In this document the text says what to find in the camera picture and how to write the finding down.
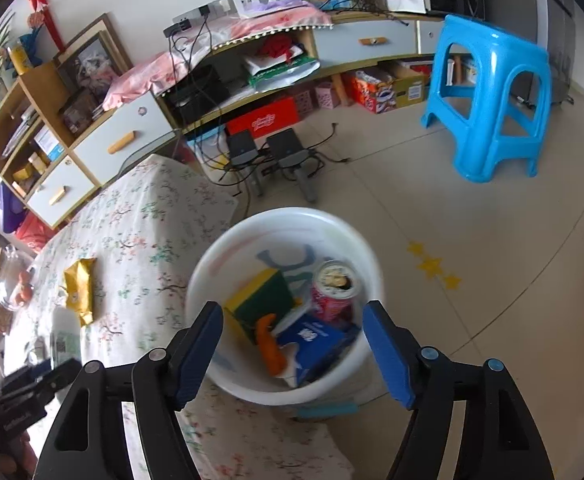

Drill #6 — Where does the blue almond milk carton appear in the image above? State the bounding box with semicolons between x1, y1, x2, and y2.
275;314;360;388

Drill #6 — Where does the orange peel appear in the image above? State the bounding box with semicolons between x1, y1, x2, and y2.
255;313;288;377

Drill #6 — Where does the red drink can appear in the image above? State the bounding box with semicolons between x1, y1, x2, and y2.
310;260;362;322

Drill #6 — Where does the yellow green sponge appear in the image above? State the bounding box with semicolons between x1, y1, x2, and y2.
224;268;295;344

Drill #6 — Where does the white plastic bottle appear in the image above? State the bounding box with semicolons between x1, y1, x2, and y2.
49;307;82;367

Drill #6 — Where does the left hand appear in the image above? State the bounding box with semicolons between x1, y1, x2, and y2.
0;431;38;479

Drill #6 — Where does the floral tablecloth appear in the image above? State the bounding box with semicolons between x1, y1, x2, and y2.
4;155;353;479

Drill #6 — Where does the white plastic basin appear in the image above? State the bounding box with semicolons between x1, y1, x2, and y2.
186;207;384;408

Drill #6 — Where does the yellow snack wrapper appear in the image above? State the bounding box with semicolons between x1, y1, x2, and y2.
64;258;97;326

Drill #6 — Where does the red gift box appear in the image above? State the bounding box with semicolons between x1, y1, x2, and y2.
14;211;57;254

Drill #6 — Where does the black speaker left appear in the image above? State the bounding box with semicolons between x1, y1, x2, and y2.
226;129;266;198

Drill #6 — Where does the black speaker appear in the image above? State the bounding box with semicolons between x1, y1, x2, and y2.
226;129;266;198
265;127;322;205

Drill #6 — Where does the blue plastic stool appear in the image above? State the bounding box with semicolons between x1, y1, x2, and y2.
421;14;552;183

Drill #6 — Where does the black speaker right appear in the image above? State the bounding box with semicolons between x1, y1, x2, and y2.
265;127;322;205

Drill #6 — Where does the wooden cabinet with drawers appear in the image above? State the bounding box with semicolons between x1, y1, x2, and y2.
0;63;175;229

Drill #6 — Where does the red flat box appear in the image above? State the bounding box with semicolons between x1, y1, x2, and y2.
226;96;301;139

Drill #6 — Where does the red snack carton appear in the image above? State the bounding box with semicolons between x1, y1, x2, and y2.
341;61;426;115

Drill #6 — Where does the pink cloth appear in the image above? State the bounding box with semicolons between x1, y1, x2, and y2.
102;3;332;112

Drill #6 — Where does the long low tv cabinet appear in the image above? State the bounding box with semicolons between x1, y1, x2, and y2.
161;11;444;133

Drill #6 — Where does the framed picture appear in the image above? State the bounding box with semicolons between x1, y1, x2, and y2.
53;13;132;104

